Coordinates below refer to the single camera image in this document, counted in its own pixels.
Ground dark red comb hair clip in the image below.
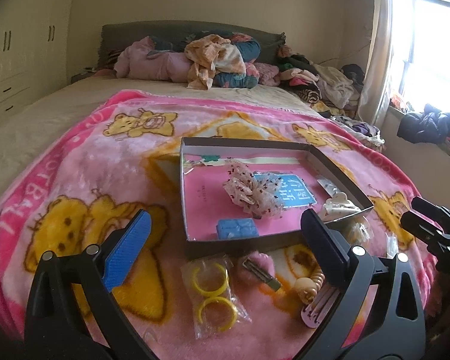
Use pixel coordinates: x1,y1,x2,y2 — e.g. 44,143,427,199
301,283,341,329

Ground beige spiral hair tie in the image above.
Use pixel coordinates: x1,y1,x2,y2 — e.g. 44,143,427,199
292,265,327,305

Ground white bead clips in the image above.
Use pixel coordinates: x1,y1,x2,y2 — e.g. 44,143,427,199
343,219,371,249

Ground white cloud claw clip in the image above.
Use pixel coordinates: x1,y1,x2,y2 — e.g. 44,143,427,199
319,192,361,222

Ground pink fluffy hair clip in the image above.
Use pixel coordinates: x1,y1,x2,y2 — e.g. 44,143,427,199
236,251,281,292

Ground yellow rings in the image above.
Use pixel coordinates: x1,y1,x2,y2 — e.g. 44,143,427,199
179,254,253,341

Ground blue small box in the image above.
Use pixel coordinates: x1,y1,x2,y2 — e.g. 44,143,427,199
216,218,259,240

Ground pink dotted fabric bow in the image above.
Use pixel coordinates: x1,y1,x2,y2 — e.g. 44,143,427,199
223,159,284,219

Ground clear plastic packet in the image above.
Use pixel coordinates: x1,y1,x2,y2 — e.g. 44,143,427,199
385,232,399,258

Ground dark clothes on windowsill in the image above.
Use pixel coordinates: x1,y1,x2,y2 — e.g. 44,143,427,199
397,104,450,148

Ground laundry basket with clothes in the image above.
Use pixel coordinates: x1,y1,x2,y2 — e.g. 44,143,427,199
331,115,385,153

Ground pink cartoon bear blanket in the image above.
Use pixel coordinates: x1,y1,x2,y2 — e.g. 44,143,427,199
0,89,436,359

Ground cream curtain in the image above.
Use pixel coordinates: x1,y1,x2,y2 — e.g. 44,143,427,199
358,0,393,128

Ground clothes pile on bed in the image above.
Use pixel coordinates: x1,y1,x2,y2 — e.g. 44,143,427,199
275,45,365,118

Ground beige bed sheet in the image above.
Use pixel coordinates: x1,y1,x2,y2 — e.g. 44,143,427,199
0,76,318,197

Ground grey cardboard box tray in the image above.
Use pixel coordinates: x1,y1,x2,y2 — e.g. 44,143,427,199
179,137,373,258

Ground pink pyjama pile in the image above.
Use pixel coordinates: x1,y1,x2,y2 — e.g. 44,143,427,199
113,36,193,83

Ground teal floral pillow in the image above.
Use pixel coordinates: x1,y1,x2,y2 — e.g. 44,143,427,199
146,33,260,90

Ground dark grey headboard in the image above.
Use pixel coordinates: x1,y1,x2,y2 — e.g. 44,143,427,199
97,20,286,69

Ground white wardrobe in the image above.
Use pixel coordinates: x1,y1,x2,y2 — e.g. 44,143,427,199
0,0,72,125

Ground orange floral cloth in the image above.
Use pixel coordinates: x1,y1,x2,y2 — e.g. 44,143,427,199
184,34,246,90

